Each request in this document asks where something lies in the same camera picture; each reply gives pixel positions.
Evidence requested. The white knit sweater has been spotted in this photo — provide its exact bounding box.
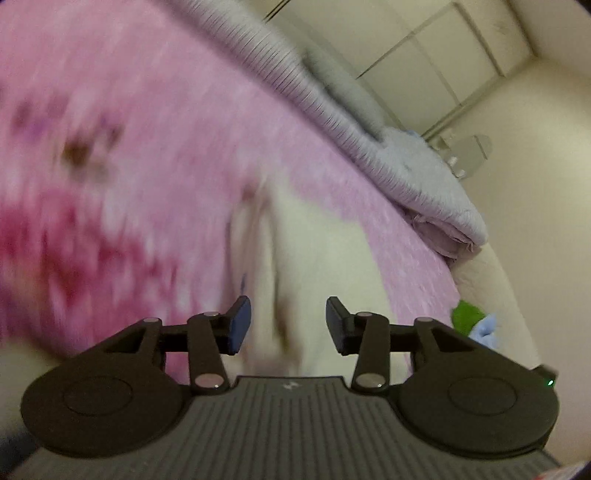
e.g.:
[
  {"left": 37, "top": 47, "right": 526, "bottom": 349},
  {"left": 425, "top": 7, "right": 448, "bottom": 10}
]
[{"left": 224, "top": 181, "right": 395, "bottom": 382}]

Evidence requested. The green knit garment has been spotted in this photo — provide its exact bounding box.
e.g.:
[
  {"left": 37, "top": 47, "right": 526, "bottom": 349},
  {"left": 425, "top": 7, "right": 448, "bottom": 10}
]
[{"left": 451, "top": 300, "right": 486, "bottom": 336}]

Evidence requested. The light blue shirt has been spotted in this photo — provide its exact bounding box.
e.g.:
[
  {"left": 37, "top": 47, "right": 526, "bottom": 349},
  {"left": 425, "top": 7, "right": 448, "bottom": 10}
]
[{"left": 469, "top": 314, "right": 498, "bottom": 350}]

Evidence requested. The mauve folded blanket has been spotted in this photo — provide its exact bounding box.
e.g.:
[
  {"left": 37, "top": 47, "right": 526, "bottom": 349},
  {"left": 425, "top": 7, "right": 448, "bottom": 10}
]
[{"left": 404, "top": 209, "right": 481, "bottom": 263}]

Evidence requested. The cream padded headboard cushion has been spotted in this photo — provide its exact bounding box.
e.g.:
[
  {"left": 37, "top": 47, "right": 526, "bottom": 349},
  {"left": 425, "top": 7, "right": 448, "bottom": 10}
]
[{"left": 451, "top": 244, "right": 541, "bottom": 369}]

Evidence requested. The striped grey folded quilt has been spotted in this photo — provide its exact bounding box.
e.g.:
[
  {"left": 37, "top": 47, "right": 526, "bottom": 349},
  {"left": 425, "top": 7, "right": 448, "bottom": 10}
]
[{"left": 170, "top": 1, "right": 488, "bottom": 247}]

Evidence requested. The oval mirror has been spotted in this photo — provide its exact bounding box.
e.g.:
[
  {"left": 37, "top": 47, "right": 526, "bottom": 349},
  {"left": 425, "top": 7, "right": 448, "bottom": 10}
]
[{"left": 448, "top": 134, "right": 493, "bottom": 180}]

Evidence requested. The pink floral bed blanket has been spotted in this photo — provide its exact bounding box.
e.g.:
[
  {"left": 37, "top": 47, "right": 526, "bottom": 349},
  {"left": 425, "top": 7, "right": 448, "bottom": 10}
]
[{"left": 1, "top": 1, "right": 459, "bottom": 356}]

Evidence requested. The grey textured pillow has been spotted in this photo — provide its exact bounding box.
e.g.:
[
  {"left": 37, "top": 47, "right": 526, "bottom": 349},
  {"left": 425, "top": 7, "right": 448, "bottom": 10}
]
[{"left": 303, "top": 48, "right": 386, "bottom": 142}]

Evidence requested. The white wardrobe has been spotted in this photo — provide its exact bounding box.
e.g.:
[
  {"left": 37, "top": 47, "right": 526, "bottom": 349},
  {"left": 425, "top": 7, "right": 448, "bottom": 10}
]
[{"left": 249, "top": 0, "right": 532, "bottom": 136}]

